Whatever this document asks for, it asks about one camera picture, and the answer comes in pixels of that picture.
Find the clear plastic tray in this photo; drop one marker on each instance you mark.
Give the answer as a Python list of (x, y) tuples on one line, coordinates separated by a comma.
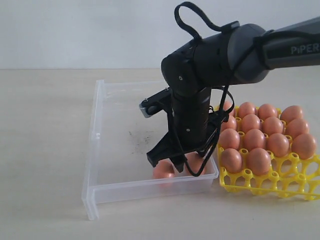
[(120, 136)]

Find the brown egg placed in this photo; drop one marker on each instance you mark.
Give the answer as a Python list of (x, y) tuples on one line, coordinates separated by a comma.
[(267, 110), (227, 105), (245, 109)]

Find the yellow plastic egg tray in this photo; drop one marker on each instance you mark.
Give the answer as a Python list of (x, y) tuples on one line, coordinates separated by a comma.
[(288, 177)]

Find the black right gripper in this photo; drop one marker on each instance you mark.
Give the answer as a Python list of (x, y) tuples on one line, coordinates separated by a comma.
[(191, 127)]

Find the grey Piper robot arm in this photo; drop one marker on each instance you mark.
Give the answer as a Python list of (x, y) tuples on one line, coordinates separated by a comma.
[(240, 54)]

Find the brown egg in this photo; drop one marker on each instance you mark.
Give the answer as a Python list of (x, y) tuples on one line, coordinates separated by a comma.
[(229, 138), (230, 124), (272, 125), (194, 161), (304, 145), (253, 139), (278, 144), (164, 169), (297, 127), (249, 122), (291, 113), (258, 161), (231, 160)]

